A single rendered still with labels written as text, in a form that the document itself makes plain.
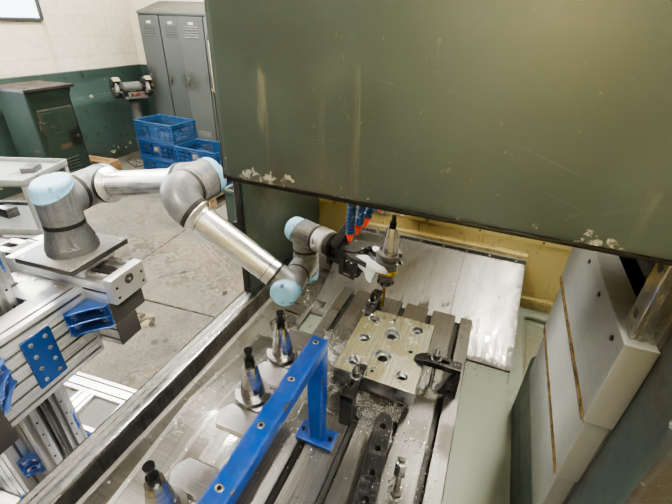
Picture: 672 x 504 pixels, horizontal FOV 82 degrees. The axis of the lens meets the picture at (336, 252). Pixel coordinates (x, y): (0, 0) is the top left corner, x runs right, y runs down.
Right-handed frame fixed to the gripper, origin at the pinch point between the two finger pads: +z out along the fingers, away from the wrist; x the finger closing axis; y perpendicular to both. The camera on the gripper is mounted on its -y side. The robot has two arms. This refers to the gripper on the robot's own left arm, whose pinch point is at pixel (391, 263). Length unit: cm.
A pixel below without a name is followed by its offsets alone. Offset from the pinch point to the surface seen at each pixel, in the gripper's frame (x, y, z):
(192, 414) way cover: 38, 56, -42
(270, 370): 36.6, 9.8, -2.6
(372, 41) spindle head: 31, -48, 13
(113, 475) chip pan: 62, 64, -46
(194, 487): 59, 10, 6
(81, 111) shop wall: -110, 50, -556
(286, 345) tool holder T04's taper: 32.5, 5.9, -2.4
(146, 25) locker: -201, -50, -522
